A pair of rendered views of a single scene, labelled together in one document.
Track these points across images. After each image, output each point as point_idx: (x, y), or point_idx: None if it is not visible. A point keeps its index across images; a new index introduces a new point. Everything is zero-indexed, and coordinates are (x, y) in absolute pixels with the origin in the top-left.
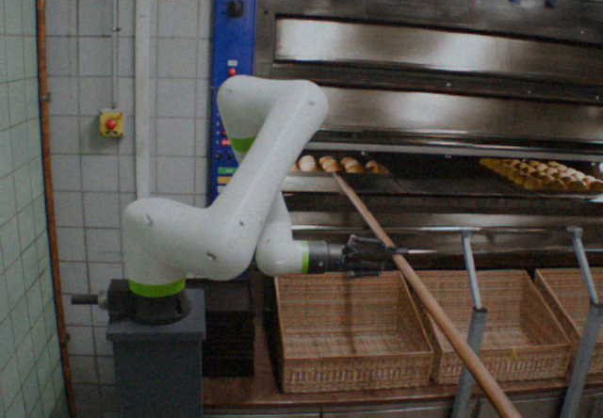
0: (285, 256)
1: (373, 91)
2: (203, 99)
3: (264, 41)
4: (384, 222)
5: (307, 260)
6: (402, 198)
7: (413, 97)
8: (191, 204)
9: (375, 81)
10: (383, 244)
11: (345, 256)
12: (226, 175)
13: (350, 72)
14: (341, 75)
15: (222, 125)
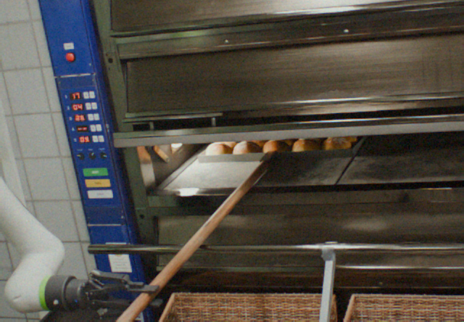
0: (21, 293)
1: (248, 54)
2: (53, 90)
3: (101, 13)
4: (304, 226)
5: (43, 297)
6: (317, 193)
7: (302, 54)
8: (70, 212)
9: (243, 41)
10: (123, 281)
11: (88, 293)
12: (93, 178)
13: (207, 35)
14: (199, 40)
15: (76, 120)
